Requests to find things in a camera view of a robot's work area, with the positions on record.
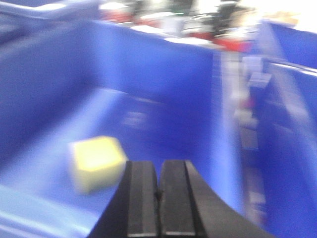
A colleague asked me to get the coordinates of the yellow foam block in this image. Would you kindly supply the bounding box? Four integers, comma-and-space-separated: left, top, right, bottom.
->
69, 136, 128, 194

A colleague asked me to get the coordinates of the blue bin holding block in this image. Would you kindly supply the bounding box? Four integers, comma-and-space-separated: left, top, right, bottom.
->
0, 21, 244, 238

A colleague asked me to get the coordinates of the blue bin at right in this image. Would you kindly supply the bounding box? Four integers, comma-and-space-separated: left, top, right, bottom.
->
250, 20, 317, 238

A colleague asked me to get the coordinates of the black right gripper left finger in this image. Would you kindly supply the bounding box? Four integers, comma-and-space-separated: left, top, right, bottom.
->
89, 161, 159, 238

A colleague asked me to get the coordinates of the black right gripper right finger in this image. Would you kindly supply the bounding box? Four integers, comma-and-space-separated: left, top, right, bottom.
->
159, 160, 272, 238

